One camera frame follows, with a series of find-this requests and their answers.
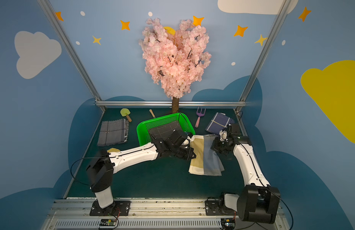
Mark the wooden handle tool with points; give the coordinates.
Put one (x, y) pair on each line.
(151, 112)

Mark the beige and blue pillowcase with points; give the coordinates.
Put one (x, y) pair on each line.
(207, 162)

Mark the dark grey checked pillowcase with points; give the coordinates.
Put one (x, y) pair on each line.
(164, 131)

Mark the aluminium frame right post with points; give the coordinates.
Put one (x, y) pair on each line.
(279, 20)

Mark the navy blue pillowcase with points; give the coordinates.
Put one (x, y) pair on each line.
(218, 123)

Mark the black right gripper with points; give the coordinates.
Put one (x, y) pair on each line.
(221, 144)

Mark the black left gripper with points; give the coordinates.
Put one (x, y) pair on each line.
(180, 143)

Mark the yellow cartoon pillowcase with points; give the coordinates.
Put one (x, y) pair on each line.
(113, 150)

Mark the circuit board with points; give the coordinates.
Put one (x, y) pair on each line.
(227, 224)
(108, 223)

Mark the green toy shovel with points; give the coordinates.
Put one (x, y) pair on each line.
(126, 113)

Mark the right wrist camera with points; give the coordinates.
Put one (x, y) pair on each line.
(223, 135)

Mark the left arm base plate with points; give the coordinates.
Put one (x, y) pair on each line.
(117, 208)

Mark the grey striped folded cloth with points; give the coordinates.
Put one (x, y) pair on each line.
(113, 132)

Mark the aluminium frame left post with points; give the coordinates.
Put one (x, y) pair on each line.
(60, 31)

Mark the left circuit board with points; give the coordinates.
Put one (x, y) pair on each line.
(108, 223)

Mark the pink blossom artificial tree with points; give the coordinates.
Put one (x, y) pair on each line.
(175, 59)

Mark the aluminium frame back bar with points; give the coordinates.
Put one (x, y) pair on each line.
(166, 103)

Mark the green plastic basket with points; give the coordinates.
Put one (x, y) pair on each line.
(143, 127)

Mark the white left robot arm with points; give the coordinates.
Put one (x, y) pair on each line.
(101, 169)

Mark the aluminium frame post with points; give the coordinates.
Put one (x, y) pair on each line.
(279, 20)
(60, 31)

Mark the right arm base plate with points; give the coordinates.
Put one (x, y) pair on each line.
(212, 208)

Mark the purple toy rake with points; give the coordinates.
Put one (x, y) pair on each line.
(200, 113)

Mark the right circuit board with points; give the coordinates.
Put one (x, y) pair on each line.
(227, 224)

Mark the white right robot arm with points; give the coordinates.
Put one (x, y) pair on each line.
(259, 201)

